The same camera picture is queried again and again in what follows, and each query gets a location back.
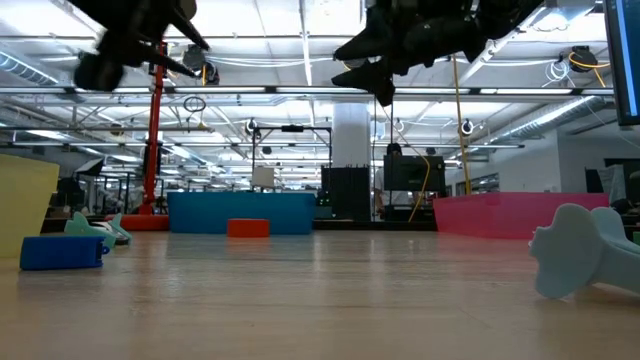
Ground black frame rig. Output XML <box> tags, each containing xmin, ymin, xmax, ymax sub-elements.
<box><xmin>251</xmin><ymin>124</ymin><xmax>334</xmax><ymax>194</ymax></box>

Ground thin yellow cable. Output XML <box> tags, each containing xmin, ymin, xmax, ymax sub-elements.
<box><xmin>379</xmin><ymin>107</ymin><xmax>432</xmax><ymax>224</ymax></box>

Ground silver ribbed ventilation duct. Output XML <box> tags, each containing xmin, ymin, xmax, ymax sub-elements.
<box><xmin>0</xmin><ymin>49</ymin><xmax>60</xmax><ymax>86</ymax></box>
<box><xmin>492</xmin><ymin>94</ymin><xmax>614</xmax><ymax>146</ymax></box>

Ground blue stapler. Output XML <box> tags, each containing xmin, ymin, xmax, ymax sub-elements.
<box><xmin>19</xmin><ymin>235</ymin><xmax>110</xmax><ymax>272</ymax></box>

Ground ceiling reel with yellow cable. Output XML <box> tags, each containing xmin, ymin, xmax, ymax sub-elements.
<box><xmin>567</xmin><ymin>44</ymin><xmax>612</xmax><ymax>89</ymax></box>

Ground thick yellow hanging hose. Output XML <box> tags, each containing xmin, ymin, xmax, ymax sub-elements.
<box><xmin>451</xmin><ymin>54</ymin><xmax>472</xmax><ymax>196</ymax></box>

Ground black studio softbox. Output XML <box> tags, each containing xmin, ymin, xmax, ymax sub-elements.
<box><xmin>74</xmin><ymin>157</ymin><xmax>105</xmax><ymax>177</ymax></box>

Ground yellow plastic bin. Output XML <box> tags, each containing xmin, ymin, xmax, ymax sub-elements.
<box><xmin>0</xmin><ymin>153</ymin><xmax>61</xmax><ymax>260</ymax></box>

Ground white building column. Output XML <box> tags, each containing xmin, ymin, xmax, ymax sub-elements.
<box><xmin>332</xmin><ymin>102</ymin><xmax>372</xmax><ymax>169</ymax></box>

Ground blue plastic bin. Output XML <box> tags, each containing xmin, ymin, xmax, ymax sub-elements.
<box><xmin>167</xmin><ymin>191</ymin><xmax>317</xmax><ymax>236</ymax></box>

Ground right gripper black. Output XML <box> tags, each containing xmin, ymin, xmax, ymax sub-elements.
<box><xmin>330</xmin><ymin>0</ymin><xmax>484</xmax><ymax>108</ymax></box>

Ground black display screen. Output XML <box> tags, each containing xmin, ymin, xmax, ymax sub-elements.
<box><xmin>383</xmin><ymin>154</ymin><xmax>446</xmax><ymax>193</ymax></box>

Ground orange rectangular block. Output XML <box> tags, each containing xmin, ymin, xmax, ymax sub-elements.
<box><xmin>226</xmin><ymin>218</ymin><xmax>271</xmax><ymax>239</ymax></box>

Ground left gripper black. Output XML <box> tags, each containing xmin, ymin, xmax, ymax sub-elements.
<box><xmin>97</xmin><ymin>0</ymin><xmax>212</xmax><ymax>79</ymax></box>

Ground pink plastic bin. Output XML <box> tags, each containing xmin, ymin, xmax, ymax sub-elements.
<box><xmin>432</xmin><ymin>192</ymin><xmax>610</xmax><ymax>240</ymax></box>

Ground small white board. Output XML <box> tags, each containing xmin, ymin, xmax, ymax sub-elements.
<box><xmin>251</xmin><ymin>166</ymin><xmax>276</xmax><ymax>190</ymax></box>

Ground red-orange pole stand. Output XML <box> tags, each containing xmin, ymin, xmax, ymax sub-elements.
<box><xmin>104</xmin><ymin>42</ymin><xmax>171</xmax><ymax>232</ymax></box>

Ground computer monitor with blue screen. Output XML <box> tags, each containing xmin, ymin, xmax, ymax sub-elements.
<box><xmin>603</xmin><ymin>0</ymin><xmax>640</xmax><ymax>127</ymax></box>

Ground black cabinet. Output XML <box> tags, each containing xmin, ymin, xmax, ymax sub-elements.
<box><xmin>320</xmin><ymin>166</ymin><xmax>372</xmax><ymax>222</ymax></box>

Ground pale aqua stapler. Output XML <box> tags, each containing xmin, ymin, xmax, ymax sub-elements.
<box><xmin>528</xmin><ymin>202</ymin><xmax>640</xmax><ymax>300</ymax></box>

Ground teal staple remover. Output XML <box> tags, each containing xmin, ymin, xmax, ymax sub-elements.
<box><xmin>63</xmin><ymin>210</ymin><xmax>134</xmax><ymax>250</ymax></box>

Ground white cable coil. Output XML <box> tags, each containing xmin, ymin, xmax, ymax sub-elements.
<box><xmin>543</xmin><ymin>58</ymin><xmax>571</xmax><ymax>87</ymax></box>

